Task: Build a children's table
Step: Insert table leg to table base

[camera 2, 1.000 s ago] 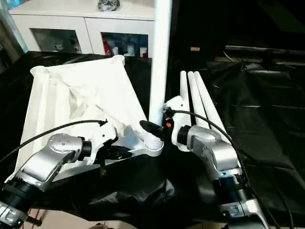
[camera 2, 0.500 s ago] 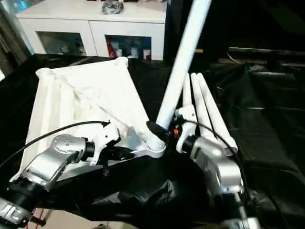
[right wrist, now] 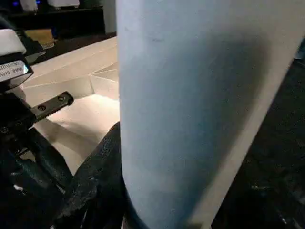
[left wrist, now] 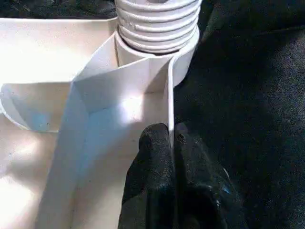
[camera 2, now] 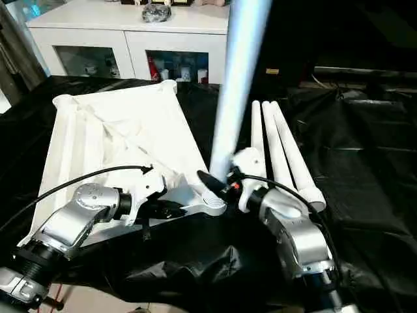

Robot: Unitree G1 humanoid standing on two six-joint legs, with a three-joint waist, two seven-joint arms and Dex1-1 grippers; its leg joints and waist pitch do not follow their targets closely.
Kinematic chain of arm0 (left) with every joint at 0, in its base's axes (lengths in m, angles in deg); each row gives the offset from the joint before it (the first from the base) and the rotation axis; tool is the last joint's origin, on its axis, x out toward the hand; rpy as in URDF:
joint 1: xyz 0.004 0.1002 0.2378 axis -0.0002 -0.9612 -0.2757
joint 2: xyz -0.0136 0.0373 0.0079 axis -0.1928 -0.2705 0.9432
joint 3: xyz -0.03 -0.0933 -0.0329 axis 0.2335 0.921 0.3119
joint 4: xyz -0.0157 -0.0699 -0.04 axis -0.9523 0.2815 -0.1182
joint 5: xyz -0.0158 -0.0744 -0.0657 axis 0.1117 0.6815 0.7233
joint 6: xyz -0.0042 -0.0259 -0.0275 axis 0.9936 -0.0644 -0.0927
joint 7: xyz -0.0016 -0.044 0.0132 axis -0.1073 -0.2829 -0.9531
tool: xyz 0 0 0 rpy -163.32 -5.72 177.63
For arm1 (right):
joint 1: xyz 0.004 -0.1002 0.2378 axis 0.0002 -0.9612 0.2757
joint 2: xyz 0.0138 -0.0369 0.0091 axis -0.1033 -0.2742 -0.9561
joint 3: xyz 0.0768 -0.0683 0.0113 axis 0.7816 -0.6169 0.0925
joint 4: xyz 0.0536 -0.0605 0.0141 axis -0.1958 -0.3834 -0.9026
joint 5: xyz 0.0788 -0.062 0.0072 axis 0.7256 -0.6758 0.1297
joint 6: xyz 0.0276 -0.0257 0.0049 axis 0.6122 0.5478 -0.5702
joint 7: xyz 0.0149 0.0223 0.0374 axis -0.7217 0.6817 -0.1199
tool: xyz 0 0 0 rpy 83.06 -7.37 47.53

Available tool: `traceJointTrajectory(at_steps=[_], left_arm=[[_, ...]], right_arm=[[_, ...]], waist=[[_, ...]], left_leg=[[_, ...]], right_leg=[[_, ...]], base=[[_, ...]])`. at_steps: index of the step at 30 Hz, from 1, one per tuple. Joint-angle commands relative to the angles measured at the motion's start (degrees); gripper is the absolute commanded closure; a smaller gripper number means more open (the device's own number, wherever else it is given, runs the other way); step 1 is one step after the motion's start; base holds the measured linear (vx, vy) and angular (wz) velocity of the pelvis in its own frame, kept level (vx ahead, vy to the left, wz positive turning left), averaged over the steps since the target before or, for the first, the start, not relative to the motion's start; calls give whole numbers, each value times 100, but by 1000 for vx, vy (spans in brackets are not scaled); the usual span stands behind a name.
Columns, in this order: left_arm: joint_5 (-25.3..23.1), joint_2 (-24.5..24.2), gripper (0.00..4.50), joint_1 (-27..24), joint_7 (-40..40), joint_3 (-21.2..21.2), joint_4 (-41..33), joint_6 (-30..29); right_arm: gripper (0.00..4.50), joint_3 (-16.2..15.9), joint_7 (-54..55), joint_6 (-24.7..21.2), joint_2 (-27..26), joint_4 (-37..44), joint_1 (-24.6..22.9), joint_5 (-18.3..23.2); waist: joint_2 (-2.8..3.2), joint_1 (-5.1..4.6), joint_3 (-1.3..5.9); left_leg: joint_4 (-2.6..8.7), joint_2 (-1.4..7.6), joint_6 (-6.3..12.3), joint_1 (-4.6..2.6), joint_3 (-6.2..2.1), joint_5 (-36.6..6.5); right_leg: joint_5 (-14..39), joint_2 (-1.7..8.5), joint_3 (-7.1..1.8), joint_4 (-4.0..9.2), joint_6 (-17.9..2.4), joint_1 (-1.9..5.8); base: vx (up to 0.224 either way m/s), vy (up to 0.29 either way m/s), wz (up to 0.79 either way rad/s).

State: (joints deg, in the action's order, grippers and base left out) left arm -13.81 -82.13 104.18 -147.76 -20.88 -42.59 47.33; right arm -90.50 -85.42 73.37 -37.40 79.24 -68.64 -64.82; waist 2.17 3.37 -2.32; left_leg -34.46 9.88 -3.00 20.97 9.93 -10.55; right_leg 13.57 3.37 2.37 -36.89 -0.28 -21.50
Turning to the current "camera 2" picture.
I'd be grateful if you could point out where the white plastic table leg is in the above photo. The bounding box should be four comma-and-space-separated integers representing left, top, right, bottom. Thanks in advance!
261, 100, 310, 200
201, 0, 274, 209
250, 100, 268, 154
272, 100, 326, 213

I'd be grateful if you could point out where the red bottle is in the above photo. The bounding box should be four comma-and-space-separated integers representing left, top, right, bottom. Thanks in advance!
148, 57, 161, 82

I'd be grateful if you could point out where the black mat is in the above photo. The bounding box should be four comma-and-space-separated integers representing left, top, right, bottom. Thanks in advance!
0, 73, 417, 313

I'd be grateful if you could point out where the large black case yellow label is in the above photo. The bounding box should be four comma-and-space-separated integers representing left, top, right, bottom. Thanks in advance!
224, 0, 315, 91

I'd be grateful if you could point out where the white cabinet with glass doors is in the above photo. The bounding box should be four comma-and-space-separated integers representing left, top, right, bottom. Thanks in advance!
25, 5, 231, 84

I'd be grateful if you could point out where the grey metal bar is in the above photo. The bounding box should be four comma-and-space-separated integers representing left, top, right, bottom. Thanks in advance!
314, 66, 417, 76

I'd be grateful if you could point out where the grey curtain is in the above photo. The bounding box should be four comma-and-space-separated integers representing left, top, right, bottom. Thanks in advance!
0, 0, 50, 105

